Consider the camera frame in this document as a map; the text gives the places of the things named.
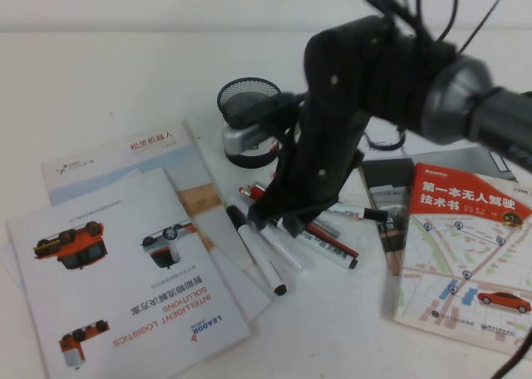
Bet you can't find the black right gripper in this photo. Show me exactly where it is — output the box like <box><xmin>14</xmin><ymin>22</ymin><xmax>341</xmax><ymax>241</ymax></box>
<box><xmin>248</xmin><ymin>20</ymin><xmax>376</xmax><ymax>239</ymax></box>

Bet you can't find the white marker with black cap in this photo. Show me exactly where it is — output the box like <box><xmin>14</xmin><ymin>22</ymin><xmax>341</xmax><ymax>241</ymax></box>
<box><xmin>265</xmin><ymin>216</ymin><xmax>360</xmax><ymax>271</ymax></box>
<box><xmin>326</xmin><ymin>202</ymin><xmax>391</xmax><ymax>224</ymax></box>

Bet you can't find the plain white pen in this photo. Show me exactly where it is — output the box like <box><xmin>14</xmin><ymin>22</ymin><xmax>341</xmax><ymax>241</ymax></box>
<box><xmin>232</xmin><ymin>194</ymin><xmax>312</xmax><ymax>279</ymax></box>

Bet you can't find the red pen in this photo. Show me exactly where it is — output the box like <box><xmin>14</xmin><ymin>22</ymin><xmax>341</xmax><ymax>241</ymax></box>
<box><xmin>248</xmin><ymin>184</ymin><xmax>360</xmax><ymax>258</ymax></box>

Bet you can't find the black mesh pen holder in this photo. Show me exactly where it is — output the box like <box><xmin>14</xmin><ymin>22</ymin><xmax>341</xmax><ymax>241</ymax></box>
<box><xmin>215</xmin><ymin>77</ymin><xmax>288</xmax><ymax>170</ymax></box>

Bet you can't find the white marker with black ends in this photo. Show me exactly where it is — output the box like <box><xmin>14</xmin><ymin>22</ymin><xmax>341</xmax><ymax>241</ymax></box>
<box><xmin>224</xmin><ymin>204</ymin><xmax>288</xmax><ymax>298</ymax></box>

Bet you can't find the AgileX brochure with room photo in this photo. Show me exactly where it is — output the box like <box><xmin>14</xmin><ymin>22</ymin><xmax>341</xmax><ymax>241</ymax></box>
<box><xmin>357</xmin><ymin>131</ymin><xmax>519</xmax><ymax>278</ymax></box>

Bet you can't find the AgileX brochure with wood photo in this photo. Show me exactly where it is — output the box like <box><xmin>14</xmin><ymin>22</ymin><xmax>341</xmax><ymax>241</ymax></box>
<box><xmin>40</xmin><ymin>119</ymin><xmax>273</xmax><ymax>322</ymax></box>

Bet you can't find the Leador logistics brochure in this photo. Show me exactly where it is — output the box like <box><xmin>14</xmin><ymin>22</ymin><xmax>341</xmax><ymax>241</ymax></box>
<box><xmin>4</xmin><ymin>165</ymin><xmax>252</xmax><ymax>379</ymax></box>

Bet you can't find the orange map cover book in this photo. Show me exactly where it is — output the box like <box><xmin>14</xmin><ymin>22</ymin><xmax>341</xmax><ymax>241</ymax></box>
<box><xmin>392</xmin><ymin>161</ymin><xmax>532</xmax><ymax>362</ymax></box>

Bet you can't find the plain white paper sheet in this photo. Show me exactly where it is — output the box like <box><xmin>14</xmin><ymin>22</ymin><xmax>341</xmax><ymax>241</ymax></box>
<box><xmin>0</xmin><ymin>239</ymin><xmax>28</xmax><ymax>291</ymax></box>

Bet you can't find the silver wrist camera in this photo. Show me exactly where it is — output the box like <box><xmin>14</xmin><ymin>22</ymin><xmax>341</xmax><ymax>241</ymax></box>
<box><xmin>220</xmin><ymin>119</ymin><xmax>280</xmax><ymax>155</ymax></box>

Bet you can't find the black cable loop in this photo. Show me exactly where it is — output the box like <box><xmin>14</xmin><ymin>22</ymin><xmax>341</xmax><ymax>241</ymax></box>
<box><xmin>363</xmin><ymin>127</ymin><xmax>407</xmax><ymax>152</ymax></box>

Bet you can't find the black cable bundle with ties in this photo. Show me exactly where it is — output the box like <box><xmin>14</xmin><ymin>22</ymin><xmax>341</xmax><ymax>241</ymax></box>
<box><xmin>355</xmin><ymin>0</ymin><xmax>504</xmax><ymax>60</ymax></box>

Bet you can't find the thin black cable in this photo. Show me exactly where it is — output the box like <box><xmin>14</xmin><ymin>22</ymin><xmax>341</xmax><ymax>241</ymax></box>
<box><xmin>490</xmin><ymin>328</ymin><xmax>532</xmax><ymax>379</ymax></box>

